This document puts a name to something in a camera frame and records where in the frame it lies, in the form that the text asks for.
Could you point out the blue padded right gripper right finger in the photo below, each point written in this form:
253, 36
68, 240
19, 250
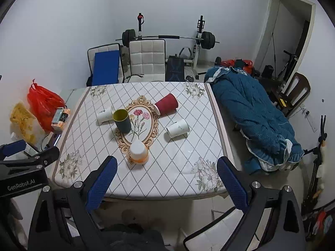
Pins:
284, 229

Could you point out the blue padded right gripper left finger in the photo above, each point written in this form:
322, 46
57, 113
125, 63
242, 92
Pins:
62, 217

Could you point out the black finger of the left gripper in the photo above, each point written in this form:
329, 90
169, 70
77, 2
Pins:
44, 158

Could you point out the white and orange plastic cup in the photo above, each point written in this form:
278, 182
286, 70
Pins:
138, 152

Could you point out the small white paper cup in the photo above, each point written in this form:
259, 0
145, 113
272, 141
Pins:
105, 115

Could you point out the dark green cup yellow inside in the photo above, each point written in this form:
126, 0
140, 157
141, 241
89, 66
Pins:
122, 120

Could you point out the red ribbed paper cup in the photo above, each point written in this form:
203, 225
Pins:
166, 105

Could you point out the small orange box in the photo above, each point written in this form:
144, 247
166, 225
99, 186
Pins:
59, 119

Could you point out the yellow plastic bag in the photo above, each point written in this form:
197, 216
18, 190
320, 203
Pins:
26, 125

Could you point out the red plastic bag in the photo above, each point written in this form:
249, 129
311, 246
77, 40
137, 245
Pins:
43, 105

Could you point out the blue quilted blanket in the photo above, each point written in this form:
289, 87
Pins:
270, 138

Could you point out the chair with blue cushion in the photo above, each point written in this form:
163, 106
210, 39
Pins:
105, 65

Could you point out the floral patterned tablecloth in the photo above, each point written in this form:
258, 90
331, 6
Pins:
165, 136

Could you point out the brown wooden chair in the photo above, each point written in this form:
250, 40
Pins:
297, 91

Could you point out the white padded chair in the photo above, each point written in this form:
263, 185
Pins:
147, 60

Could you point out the white weight bench rack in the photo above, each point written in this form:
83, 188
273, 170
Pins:
174, 71

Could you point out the barbell with black weights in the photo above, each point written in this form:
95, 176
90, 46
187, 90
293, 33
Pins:
207, 40

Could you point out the white chair near camera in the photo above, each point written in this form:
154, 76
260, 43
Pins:
216, 234

